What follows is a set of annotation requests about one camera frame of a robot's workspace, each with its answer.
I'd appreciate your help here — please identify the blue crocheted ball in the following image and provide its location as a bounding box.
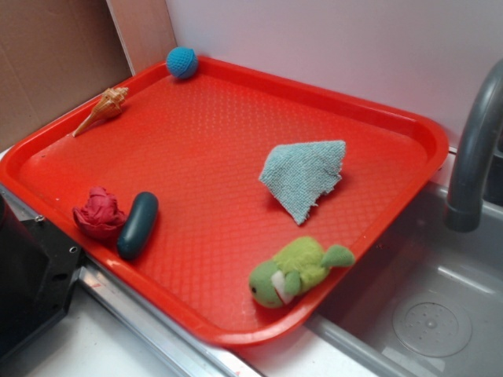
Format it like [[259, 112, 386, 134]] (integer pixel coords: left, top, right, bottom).
[[166, 46, 199, 79]]

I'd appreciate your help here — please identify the red plastic tray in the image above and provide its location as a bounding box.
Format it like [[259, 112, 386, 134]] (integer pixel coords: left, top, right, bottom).
[[1, 57, 449, 347]]

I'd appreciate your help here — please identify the light blue terry cloth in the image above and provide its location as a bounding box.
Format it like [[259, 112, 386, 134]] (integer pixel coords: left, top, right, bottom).
[[259, 141, 346, 225]]

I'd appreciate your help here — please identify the green plush fish toy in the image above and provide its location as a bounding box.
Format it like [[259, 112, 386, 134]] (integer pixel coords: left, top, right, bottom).
[[248, 236, 355, 309]]

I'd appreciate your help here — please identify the dark teal toy cucumber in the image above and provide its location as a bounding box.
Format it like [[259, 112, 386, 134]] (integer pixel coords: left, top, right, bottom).
[[116, 192, 159, 260]]

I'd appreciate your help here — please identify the red crumpled fabric flower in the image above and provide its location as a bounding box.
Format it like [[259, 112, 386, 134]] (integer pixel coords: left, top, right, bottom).
[[72, 186, 127, 240]]

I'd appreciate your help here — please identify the tan spiral seashell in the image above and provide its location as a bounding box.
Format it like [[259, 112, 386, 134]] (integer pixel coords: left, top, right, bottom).
[[72, 87, 129, 137]]

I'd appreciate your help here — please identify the grey plastic sink basin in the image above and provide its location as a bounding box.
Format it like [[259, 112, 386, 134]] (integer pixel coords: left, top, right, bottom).
[[307, 184, 502, 376]]

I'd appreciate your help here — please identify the grey sink faucet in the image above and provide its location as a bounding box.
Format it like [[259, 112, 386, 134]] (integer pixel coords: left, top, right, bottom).
[[444, 61, 502, 232]]

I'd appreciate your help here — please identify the brown cardboard panel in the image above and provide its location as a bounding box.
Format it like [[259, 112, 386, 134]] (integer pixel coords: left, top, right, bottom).
[[1, 1, 176, 150]]

